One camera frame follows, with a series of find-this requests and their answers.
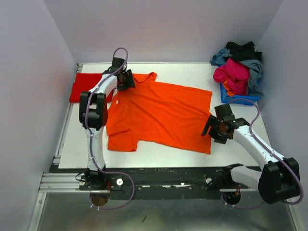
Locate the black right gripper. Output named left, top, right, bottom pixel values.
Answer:
left=202, top=114, right=229, bottom=145

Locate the orange t shirt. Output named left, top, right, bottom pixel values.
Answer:
left=106, top=72, right=212, bottom=154

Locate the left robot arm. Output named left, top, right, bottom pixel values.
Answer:
left=79, top=57, right=135, bottom=190

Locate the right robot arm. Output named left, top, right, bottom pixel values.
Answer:
left=202, top=103, right=304, bottom=205

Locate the folded red t shirt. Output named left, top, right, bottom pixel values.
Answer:
left=69, top=73, right=102, bottom=103

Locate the blue plastic bin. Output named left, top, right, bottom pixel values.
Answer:
left=220, top=83, right=261, bottom=106

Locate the magenta t shirt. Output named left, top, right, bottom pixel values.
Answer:
left=213, top=59, right=250, bottom=96

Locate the grey blue t shirt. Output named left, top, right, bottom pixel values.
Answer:
left=210, top=48, right=263, bottom=97

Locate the black t shirt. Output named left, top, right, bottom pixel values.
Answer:
left=226, top=41, right=262, bottom=62

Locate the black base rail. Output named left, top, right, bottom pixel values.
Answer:
left=50, top=165, right=261, bottom=204

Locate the aluminium frame profile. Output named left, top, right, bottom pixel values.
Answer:
left=38, top=63, right=84, bottom=193

